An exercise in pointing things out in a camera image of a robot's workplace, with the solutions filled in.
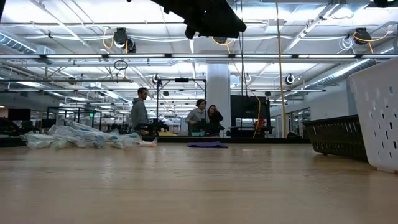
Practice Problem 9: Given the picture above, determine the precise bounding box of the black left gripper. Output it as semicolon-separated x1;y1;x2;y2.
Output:
150;0;248;40

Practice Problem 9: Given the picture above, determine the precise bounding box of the orange toothbrush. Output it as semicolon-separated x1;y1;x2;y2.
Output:
136;138;158;148

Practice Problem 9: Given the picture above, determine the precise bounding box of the ceiling light strip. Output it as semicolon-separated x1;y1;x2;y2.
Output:
0;54;398;60

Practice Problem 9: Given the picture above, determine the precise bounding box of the white building column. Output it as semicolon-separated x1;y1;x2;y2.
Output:
206;63;232;133

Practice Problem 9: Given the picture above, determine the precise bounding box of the large black monitor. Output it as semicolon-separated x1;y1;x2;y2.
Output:
230;95;271;120

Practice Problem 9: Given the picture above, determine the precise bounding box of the person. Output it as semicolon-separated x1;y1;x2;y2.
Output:
206;104;225;137
185;98;208;137
129;86;150;137

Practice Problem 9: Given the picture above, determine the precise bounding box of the purple flat mat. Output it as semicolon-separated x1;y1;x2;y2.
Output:
187;141;229;149

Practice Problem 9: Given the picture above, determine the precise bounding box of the blue toothbrush in clear bag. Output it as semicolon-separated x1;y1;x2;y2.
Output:
105;132;142;149
48;119;108;149

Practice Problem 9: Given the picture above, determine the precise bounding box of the black perforated plastic basket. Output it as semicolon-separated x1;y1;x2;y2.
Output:
302;114;370;162

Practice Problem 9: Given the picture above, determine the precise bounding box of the white perforated plastic basket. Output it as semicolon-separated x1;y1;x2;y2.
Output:
348;58;398;174

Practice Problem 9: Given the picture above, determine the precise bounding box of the green toothbrush in clear bag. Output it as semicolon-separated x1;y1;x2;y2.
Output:
23;131;72;149

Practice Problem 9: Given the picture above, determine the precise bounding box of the small black monitor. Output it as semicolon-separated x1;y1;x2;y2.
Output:
7;108;32;121

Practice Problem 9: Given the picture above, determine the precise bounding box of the black hanging cable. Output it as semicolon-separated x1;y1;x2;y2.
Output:
235;30;249;131

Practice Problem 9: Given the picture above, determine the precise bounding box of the black background rig frame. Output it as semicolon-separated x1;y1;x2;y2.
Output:
156;78;207;136

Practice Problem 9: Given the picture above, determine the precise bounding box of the yellow background cable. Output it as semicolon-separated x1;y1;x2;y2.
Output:
252;95;262;139

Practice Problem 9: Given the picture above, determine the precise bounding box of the silver ventilation duct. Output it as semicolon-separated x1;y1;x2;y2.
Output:
0;30;56;56
306;58;379;90

